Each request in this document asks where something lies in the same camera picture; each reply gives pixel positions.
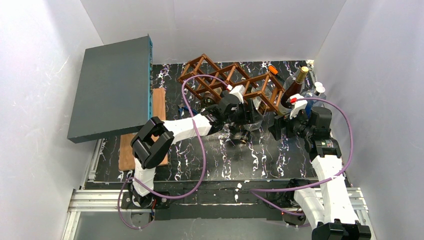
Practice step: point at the blue square glass bottle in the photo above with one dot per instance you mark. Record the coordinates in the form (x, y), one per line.
(313, 103)

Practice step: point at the dark bottle gold cap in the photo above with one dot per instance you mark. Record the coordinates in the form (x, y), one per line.
(295, 87)

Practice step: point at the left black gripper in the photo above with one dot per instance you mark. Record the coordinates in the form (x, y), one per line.
(244, 110)

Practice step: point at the brown wooden board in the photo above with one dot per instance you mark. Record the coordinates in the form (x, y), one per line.
(126, 158)

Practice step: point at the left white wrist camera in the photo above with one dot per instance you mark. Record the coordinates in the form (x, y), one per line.
(237, 91)

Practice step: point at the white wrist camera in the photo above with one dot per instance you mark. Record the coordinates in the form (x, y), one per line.
(298, 103)
(237, 91)

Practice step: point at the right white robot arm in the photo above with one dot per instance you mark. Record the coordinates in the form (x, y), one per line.
(333, 217)

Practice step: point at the clear bottle white neck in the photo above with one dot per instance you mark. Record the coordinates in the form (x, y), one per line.
(317, 89)

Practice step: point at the dark bottle silver cap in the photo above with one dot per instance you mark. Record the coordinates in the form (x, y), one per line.
(209, 99)

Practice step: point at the dark grey box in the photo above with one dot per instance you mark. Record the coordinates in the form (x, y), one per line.
(113, 94)

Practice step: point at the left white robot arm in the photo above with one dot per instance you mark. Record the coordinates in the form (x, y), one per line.
(153, 141)

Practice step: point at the brown wooden wine rack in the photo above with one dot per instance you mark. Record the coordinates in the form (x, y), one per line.
(208, 77)

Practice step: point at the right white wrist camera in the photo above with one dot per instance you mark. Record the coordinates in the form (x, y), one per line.
(298, 103)

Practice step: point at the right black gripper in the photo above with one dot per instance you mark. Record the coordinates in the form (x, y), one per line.
(279, 122)

